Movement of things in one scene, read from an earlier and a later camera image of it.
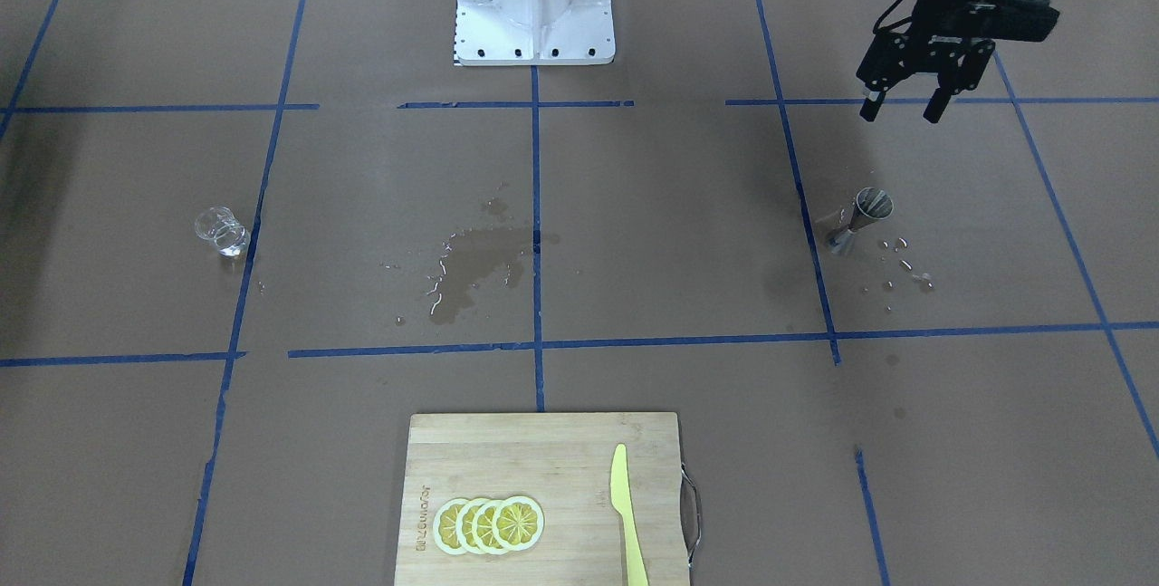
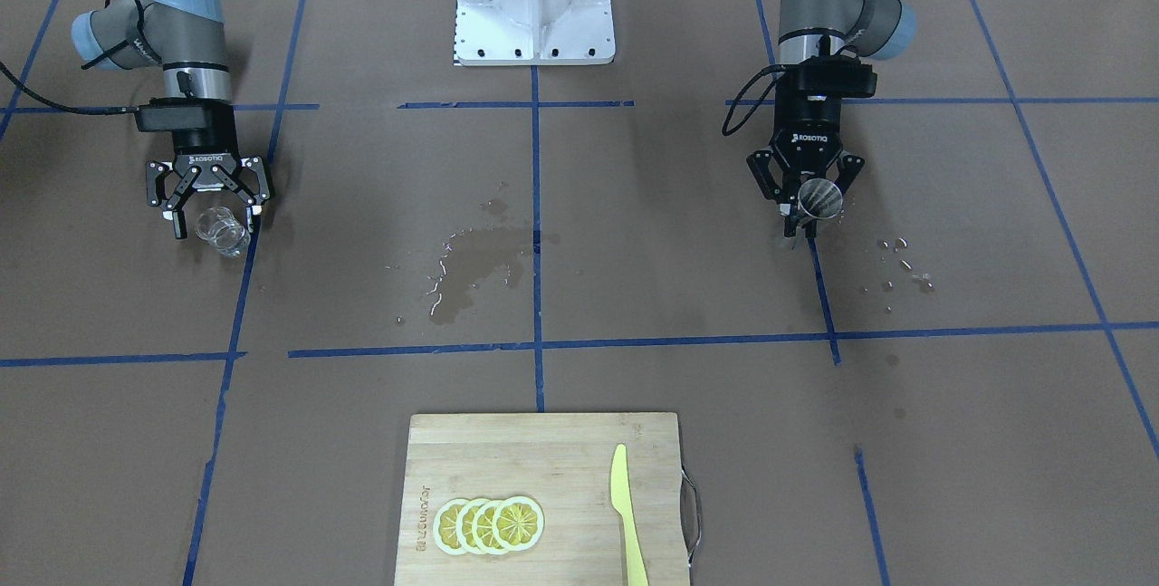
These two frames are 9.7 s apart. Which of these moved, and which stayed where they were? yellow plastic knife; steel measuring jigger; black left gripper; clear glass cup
Moved: black left gripper; steel measuring jigger
Stayed: clear glass cup; yellow plastic knife
